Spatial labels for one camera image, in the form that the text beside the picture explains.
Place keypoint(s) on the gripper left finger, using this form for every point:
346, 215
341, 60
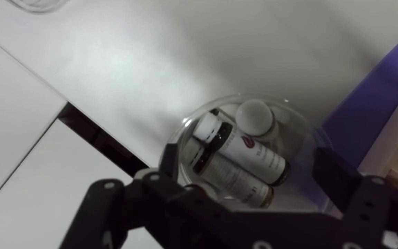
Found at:
109, 207

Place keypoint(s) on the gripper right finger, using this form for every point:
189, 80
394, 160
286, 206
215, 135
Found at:
368, 214

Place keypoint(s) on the white bottle with grey print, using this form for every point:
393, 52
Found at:
233, 180

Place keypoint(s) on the white bottle with red logo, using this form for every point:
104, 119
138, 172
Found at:
250, 155

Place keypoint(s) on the white bottle with round cap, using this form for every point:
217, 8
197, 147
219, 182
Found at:
256, 117

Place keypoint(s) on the white cabinet door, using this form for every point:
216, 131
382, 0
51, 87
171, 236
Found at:
9, 114
40, 193

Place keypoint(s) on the clear glass bowl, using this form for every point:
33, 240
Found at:
299, 145

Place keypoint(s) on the purple panel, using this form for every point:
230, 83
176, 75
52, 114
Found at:
375, 103

